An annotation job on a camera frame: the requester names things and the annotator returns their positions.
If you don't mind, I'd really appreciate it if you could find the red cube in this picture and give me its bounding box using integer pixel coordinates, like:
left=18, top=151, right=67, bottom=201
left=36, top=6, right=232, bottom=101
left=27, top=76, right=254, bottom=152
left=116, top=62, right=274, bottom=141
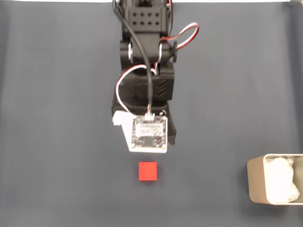
left=138, top=161, right=158, bottom=182

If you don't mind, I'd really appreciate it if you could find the beige open box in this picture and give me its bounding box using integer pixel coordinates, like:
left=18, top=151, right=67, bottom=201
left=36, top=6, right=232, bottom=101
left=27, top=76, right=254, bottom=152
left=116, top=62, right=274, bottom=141
left=246, top=153, right=303, bottom=206

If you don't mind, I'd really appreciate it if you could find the white crumpled tissue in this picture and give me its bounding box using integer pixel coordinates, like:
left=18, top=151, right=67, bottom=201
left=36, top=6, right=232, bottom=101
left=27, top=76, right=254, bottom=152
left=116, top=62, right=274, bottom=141
left=266, top=157, right=301, bottom=204

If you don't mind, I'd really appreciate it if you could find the red white servo cable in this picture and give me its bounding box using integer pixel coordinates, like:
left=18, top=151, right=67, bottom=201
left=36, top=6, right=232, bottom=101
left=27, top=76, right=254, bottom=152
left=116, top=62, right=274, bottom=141
left=115, top=63, right=160, bottom=114
left=160, top=22, right=200, bottom=52

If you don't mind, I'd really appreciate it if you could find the black camera cable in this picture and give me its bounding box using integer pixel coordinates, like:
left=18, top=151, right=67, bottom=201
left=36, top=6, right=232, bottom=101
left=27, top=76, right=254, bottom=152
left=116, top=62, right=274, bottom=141
left=113, top=0, right=155, bottom=114

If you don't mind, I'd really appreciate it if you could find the white camera board mount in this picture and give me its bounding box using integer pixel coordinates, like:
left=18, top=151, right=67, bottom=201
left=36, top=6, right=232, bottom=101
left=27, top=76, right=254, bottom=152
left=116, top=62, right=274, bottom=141
left=112, top=110, right=169, bottom=154

